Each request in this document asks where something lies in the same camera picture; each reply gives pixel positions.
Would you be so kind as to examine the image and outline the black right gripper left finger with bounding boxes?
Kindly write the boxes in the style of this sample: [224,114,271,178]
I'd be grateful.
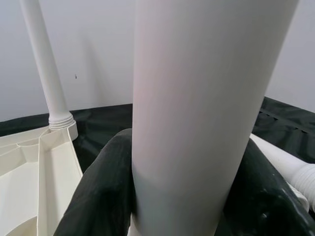
[54,129,135,236]

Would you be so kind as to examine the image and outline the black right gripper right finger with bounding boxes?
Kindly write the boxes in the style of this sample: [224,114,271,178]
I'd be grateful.
[216,137,310,236]

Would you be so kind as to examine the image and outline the white plastic table top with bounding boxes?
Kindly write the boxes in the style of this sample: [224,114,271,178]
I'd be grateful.
[0,125,84,236]

